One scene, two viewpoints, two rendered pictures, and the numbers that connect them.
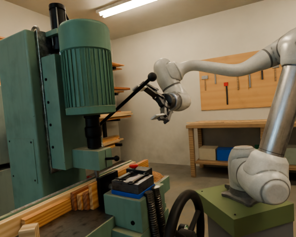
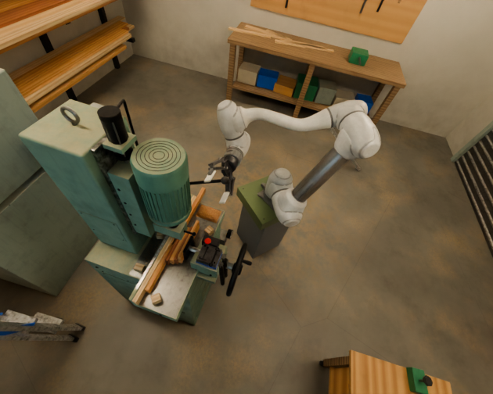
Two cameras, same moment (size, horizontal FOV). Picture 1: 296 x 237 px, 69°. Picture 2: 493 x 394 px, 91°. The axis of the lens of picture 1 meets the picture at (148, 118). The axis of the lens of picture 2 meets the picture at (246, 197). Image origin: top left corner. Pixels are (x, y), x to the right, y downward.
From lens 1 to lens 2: 89 cm
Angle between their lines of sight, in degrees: 53
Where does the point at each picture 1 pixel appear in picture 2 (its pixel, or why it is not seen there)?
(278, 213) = not seen: hidden behind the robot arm
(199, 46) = not seen: outside the picture
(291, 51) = (344, 148)
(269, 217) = not seen: hidden behind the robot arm
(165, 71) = (230, 125)
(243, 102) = (305, 11)
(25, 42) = (85, 167)
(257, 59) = (321, 123)
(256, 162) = (286, 204)
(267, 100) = (332, 16)
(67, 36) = (151, 186)
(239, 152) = (278, 180)
